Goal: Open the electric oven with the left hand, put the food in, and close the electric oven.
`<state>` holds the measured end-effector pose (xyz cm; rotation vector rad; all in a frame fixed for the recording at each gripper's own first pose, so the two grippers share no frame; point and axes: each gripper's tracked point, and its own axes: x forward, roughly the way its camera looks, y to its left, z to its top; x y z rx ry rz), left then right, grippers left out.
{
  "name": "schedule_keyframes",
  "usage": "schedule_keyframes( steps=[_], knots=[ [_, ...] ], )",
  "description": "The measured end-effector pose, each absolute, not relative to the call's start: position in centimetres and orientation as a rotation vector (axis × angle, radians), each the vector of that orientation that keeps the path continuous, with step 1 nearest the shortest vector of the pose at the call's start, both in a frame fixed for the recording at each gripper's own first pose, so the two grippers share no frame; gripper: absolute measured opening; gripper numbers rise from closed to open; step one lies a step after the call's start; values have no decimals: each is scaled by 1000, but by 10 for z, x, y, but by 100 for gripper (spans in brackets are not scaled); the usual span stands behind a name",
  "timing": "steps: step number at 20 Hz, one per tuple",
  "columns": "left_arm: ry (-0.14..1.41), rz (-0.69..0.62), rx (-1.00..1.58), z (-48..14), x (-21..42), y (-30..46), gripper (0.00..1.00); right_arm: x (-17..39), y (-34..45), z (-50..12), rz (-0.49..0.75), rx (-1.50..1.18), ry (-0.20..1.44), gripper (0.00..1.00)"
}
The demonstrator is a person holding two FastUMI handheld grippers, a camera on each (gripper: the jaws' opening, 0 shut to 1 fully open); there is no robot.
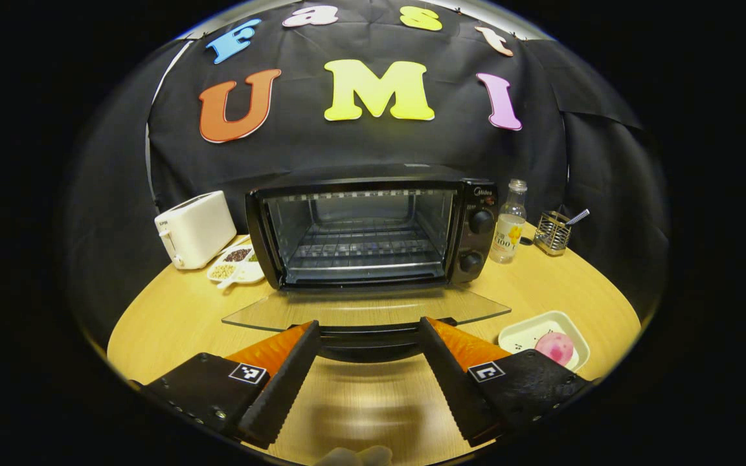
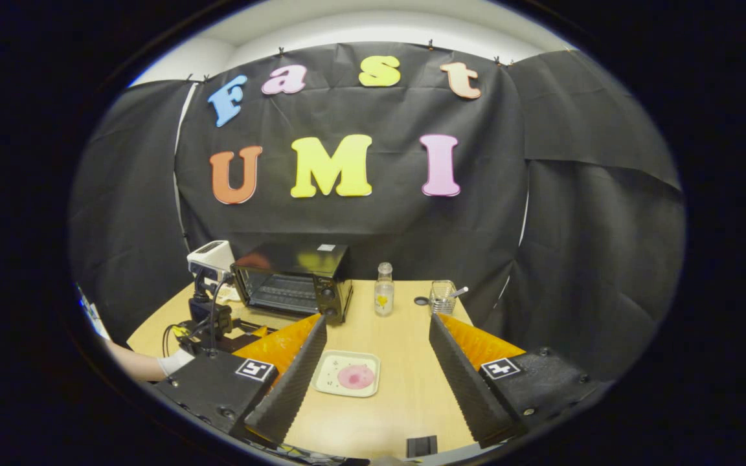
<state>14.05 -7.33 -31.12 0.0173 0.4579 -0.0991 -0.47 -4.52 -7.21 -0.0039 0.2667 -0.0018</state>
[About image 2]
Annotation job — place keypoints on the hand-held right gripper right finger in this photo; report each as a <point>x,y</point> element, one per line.
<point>463,388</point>

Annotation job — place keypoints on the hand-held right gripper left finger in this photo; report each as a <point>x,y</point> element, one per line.
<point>292,388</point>

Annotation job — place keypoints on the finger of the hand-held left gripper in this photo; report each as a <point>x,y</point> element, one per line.
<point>258,331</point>

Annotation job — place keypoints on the square plate with pink food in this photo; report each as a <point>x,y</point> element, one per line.
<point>347,375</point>

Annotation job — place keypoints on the black electric oven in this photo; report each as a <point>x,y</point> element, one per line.
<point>295,259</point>

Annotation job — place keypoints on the white toaster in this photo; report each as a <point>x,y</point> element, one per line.
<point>214,259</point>

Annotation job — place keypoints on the clear cup holder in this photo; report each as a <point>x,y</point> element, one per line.
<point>441,301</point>

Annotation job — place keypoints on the metal spoon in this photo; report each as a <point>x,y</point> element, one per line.
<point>460,292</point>

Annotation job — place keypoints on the black backdrop cloth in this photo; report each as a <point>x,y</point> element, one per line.
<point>574,226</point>

